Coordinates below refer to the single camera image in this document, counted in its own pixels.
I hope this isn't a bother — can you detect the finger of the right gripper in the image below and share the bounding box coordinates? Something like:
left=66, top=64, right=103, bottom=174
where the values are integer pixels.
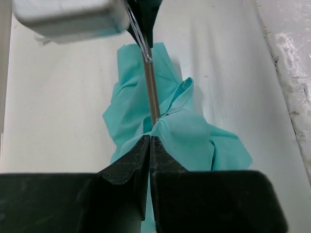
left=126, top=0, right=162, bottom=48

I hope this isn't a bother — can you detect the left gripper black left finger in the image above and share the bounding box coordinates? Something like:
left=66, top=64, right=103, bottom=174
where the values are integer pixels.
left=0, top=135, right=150, bottom=233

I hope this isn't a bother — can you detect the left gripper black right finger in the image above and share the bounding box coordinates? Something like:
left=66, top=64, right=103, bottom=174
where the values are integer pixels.
left=150, top=136, right=288, bottom=233

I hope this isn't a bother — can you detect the teal t shirt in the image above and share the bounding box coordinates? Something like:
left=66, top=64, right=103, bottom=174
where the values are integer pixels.
left=102, top=42, right=254, bottom=233

